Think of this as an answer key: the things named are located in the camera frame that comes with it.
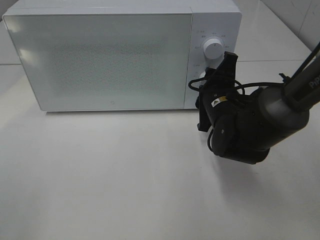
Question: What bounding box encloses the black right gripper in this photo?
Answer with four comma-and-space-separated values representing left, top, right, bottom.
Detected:
194, 51, 239, 132

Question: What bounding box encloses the white timer knob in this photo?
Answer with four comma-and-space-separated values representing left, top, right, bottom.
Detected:
198, 71, 206, 87

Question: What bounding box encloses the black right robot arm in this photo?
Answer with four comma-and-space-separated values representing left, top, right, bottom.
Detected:
195, 52, 320, 165

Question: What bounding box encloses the white upper power knob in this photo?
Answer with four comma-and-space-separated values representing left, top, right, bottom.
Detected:
203, 37, 225, 60

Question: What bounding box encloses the white microwave oven body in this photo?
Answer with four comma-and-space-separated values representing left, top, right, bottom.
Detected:
2, 0, 242, 111

